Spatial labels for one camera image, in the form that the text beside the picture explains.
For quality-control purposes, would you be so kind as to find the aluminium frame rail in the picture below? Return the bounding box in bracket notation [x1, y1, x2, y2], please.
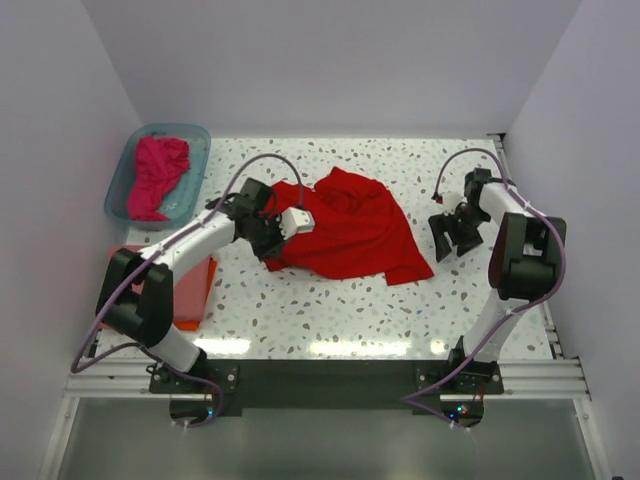
[65, 358, 591, 400]

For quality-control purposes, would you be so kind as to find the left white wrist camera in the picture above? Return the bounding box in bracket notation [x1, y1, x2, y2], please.
[280, 207, 315, 240]

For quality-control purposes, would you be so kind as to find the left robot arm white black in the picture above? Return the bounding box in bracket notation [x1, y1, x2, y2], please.
[96, 179, 313, 374]

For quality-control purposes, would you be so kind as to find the pink folded t-shirt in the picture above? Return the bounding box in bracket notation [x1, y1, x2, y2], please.
[95, 244, 217, 332]

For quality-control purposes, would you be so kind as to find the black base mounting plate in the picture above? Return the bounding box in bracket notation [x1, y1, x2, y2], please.
[146, 359, 505, 426]

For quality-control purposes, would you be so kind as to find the teal plastic bin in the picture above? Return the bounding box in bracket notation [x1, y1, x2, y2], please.
[104, 123, 211, 231]

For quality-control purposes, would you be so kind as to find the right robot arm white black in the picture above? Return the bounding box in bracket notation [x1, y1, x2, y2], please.
[429, 168, 567, 376]

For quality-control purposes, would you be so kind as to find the orange folded t-shirt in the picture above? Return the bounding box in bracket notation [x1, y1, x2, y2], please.
[174, 257, 217, 332]

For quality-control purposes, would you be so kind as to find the red t-shirt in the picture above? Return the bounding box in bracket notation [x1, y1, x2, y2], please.
[265, 167, 434, 286]

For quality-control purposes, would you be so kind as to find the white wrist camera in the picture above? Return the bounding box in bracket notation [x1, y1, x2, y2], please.
[280, 207, 315, 240]
[432, 192, 461, 210]

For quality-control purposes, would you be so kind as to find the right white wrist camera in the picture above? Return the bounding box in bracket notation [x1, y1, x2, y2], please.
[432, 192, 461, 210]

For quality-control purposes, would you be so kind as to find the magenta crumpled t-shirt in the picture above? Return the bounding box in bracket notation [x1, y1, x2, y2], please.
[127, 136, 190, 222]

